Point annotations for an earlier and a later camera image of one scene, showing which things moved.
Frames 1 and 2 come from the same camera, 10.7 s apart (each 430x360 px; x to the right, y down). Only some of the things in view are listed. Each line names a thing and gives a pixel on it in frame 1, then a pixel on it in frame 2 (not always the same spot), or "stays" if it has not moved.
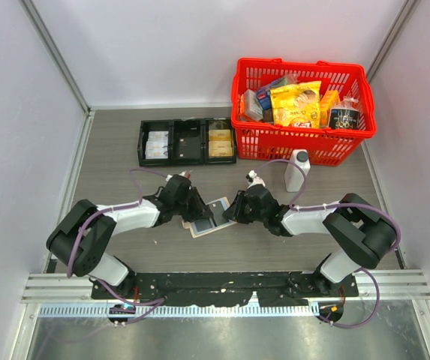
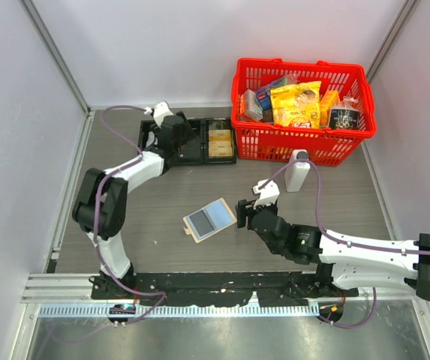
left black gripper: [204, 211] to [187, 133]
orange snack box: [329, 100] stays
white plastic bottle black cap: [294, 176] stays
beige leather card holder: [201, 227] stays
